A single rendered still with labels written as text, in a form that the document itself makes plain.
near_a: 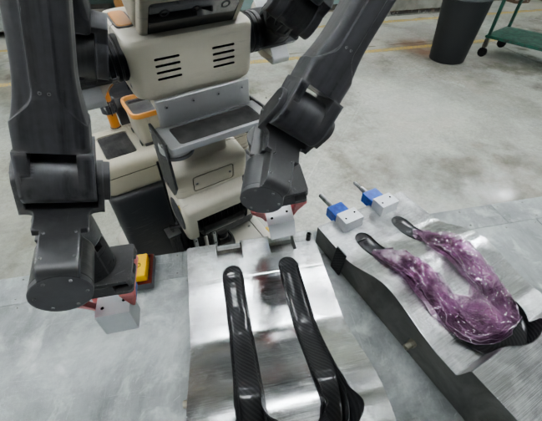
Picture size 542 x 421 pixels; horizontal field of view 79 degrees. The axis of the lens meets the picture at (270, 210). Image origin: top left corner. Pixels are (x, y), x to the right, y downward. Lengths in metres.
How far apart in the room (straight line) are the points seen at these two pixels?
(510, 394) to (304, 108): 0.48
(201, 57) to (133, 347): 0.59
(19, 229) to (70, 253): 2.03
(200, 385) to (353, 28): 0.50
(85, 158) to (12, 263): 1.87
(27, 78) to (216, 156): 0.62
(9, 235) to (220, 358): 1.97
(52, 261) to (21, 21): 0.20
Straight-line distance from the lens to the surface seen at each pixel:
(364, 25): 0.44
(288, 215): 0.60
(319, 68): 0.42
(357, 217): 0.76
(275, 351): 0.55
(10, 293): 0.90
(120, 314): 0.56
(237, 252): 0.70
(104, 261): 0.48
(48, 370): 0.76
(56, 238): 0.38
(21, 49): 0.35
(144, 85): 0.74
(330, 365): 0.53
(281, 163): 0.42
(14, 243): 2.33
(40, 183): 0.38
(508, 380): 0.62
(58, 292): 0.39
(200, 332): 0.59
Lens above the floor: 1.41
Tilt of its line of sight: 44 degrees down
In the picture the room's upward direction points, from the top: straight up
